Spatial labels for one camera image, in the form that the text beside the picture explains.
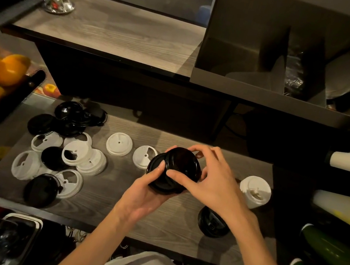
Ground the translucent yellow print cup stack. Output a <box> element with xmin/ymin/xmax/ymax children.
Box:
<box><xmin>307</xmin><ymin>189</ymin><xmax>350</xmax><ymax>235</ymax></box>

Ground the clear plastic bag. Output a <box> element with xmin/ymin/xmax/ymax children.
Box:
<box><xmin>281</xmin><ymin>49</ymin><xmax>311</xmax><ymax>99</ymax></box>

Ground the dark metal organizer box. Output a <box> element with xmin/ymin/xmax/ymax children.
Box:
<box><xmin>186</xmin><ymin>0</ymin><xmax>350</xmax><ymax>131</ymax></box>

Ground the stack of white lids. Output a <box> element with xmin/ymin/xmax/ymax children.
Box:
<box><xmin>236</xmin><ymin>173</ymin><xmax>275</xmax><ymax>212</ymax></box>

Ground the person's left hand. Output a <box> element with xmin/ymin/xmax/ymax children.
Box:
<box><xmin>110</xmin><ymin>154</ymin><xmax>190</xmax><ymax>236</ymax></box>

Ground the black left shoe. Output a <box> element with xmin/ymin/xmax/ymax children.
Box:
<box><xmin>110</xmin><ymin>243</ymin><xmax>131</xmax><ymax>263</ymax></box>

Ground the person's left forearm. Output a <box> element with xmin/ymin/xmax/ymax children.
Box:
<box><xmin>50</xmin><ymin>200</ymin><xmax>139</xmax><ymax>265</ymax></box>

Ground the blue stool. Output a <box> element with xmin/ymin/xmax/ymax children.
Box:
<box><xmin>196</xmin><ymin>4</ymin><xmax>213</xmax><ymax>26</ymax></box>

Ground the person's right hand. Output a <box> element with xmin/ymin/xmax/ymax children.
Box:
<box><xmin>156</xmin><ymin>138</ymin><xmax>274</xmax><ymax>244</ymax></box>

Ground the pile of mixed cup lids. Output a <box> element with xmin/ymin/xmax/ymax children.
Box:
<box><xmin>5</xmin><ymin>90</ymin><xmax>118</xmax><ymax>220</ymax></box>

